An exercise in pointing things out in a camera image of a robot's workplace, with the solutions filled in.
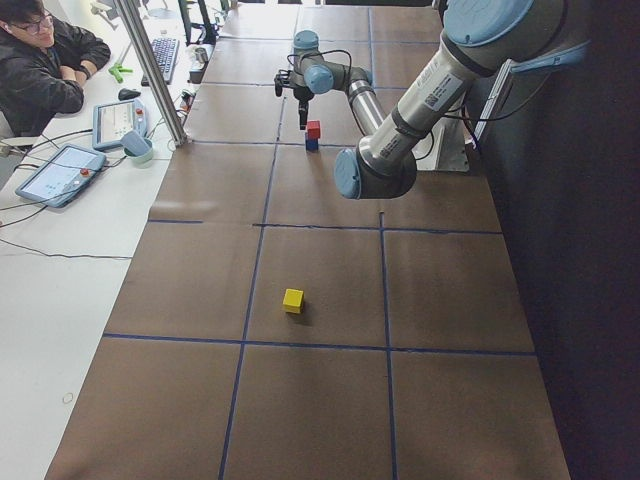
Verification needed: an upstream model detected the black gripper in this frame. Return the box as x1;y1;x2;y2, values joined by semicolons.
294;87;313;131

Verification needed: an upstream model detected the red wooden block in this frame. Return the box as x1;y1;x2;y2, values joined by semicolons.
306;120;321;140

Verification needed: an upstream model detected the blue wooden block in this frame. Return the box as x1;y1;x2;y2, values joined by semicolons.
305;138;319;152

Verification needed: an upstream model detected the yellow wooden block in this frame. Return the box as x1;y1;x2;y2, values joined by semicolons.
282;288;304;314

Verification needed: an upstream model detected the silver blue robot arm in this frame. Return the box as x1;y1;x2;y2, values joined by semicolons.
274;1;592;199

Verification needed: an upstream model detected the steel cup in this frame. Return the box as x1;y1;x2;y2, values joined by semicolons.
194;47;208;64

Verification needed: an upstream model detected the black keyboard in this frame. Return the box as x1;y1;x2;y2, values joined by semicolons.
151;37;180;85

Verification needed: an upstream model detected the black computer mouse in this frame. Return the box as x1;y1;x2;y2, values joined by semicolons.
118;88;141;101

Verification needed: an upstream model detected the teach pendant far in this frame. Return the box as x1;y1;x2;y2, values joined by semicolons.
92;98;148;151

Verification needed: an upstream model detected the teach pendant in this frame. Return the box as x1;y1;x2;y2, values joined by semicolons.
92;98;148;151
15;144;106;208

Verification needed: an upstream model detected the green plastic tool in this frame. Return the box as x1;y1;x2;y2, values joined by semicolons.
108;62;133;84

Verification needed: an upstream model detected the teach pendant near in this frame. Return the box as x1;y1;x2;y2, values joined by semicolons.
15;144;106;208

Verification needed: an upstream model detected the seated person black jacket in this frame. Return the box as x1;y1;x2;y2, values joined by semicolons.
1;1;111;137

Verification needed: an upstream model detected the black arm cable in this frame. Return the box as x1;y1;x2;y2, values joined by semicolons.
285;47;376;96

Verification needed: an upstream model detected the aluminium frame post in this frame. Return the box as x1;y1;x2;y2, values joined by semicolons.
114;0;187;147

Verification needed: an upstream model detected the white mounting base plate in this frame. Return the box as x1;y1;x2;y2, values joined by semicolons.
427;118;469;172

